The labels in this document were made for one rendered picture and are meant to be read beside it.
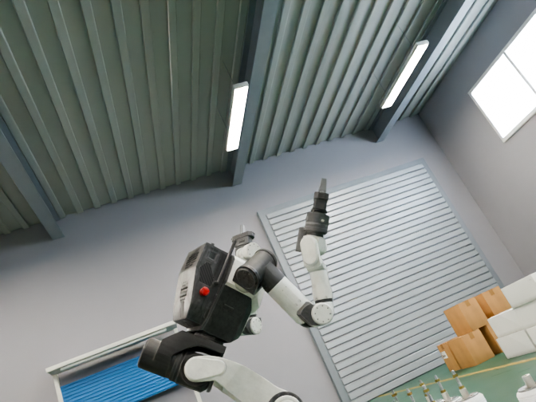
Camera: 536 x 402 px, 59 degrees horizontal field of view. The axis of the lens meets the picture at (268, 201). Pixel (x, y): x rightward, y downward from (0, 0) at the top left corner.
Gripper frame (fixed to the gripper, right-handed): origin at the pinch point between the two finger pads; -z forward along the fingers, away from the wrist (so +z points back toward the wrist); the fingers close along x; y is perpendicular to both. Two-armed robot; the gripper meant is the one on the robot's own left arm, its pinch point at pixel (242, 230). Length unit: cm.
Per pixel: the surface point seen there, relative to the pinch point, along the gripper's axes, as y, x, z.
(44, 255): -198, -432, -211
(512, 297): -240, 113, -11
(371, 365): -476, -80, -41
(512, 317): -259, 108, -1
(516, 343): -273, 104, 18
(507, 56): -383, 229, -387
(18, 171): -57, -304, -212
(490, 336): -361, 84, -15
